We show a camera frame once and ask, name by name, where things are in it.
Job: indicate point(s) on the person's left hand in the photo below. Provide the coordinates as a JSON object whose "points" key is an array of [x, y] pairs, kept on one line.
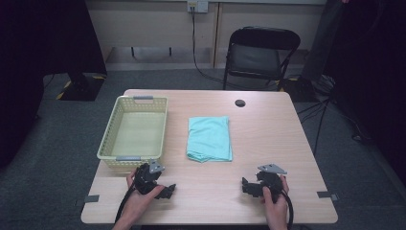
{"points": [[140, 204]]}

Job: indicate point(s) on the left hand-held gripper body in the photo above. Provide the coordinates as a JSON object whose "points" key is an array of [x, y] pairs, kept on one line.
{"points": [[145, 180]]}

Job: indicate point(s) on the black stand base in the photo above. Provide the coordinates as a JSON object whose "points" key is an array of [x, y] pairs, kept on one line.
{"points": [[81, 87], [300, 89]]}

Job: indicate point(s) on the yellow plastic basket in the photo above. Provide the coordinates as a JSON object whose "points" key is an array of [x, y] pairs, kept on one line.
{"points": [[137, 134]]}

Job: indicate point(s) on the person's right hand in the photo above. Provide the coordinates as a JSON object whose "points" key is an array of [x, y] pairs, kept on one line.
{"points": [[277, 209]]}

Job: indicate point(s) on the grey tape strip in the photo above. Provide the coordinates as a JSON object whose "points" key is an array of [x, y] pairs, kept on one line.
{"points": [[325, 194], [92, 198]]}

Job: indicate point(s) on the black folding chair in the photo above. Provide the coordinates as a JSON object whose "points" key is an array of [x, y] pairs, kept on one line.
{"points": [[255, 59]]}

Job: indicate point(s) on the white wall outlet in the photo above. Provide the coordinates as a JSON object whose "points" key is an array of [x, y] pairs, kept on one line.
{"points": [[198, 5]]}

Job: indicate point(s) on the dark curtain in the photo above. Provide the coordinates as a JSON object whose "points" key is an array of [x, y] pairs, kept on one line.
{"points": [[373, 64], [38, 48]]}

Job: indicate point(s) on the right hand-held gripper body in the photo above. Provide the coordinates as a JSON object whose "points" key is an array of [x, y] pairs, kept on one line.
{"points": [[271, 185]]}

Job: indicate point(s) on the black table grommet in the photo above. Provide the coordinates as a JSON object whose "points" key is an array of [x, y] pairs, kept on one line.
{"points": [[240, 103]]}

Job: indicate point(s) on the turquoise cloth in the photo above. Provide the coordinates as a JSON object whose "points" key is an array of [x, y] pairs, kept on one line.
{"points": [[209, 139]]}

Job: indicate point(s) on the grey upright panel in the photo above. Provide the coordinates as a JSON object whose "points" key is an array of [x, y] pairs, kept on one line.
{"points": [[319, 41]]}

